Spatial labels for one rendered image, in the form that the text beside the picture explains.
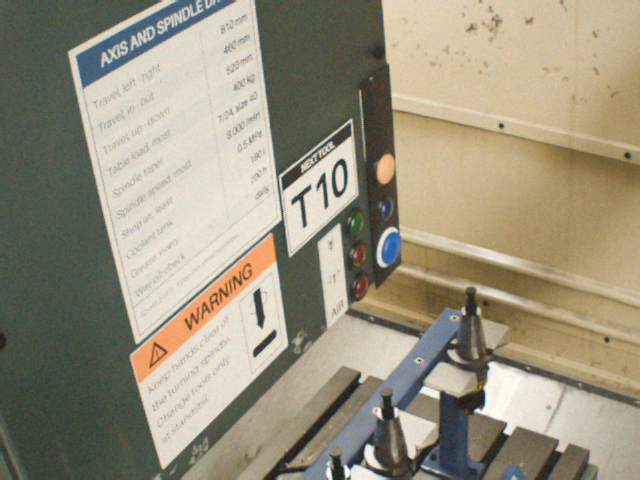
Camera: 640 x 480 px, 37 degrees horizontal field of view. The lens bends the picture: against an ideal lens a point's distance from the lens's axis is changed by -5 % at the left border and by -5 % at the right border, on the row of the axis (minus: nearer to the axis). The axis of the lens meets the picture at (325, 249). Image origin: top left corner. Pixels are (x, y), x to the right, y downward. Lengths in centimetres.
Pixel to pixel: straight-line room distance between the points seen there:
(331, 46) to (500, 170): 97
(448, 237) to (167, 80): 126
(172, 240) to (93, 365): 10
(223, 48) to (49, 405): 25
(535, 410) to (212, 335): 123
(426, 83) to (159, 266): 109
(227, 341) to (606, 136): 97
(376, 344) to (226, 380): 129
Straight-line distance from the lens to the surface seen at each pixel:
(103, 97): 56
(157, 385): 66
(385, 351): 198
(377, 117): 81
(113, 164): 57
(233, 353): 72
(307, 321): 80
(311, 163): 74
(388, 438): 119
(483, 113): 163
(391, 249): 87
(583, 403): 186
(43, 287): 56
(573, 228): 168
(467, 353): 135
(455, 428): 155
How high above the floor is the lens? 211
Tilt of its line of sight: 34 degrees down
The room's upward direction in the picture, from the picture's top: 6 degrees counter-clockwise
